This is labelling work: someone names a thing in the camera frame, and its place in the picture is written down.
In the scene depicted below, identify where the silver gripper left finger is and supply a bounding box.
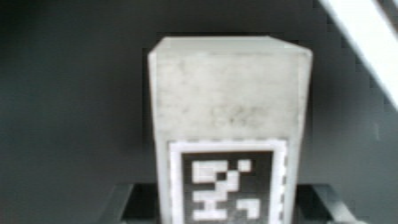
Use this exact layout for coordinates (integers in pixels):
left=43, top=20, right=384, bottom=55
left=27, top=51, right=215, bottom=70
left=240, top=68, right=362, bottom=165
left=101, top=183, right=158, bottom=224

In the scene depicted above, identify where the white leg tagged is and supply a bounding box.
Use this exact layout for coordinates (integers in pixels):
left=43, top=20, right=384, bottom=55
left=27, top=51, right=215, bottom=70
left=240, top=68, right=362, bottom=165
left=149, top=36, right=313, bottom=224

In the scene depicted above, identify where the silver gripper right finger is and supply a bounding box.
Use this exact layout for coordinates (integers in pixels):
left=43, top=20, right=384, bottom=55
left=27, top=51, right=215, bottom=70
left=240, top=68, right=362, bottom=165
left=295, top=184, right=368, bottom=224

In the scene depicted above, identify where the white U-shaped fence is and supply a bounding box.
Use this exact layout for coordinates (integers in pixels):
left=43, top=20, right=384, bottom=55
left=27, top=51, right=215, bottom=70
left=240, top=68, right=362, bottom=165
left=318, top=0, right=398, bottom=109

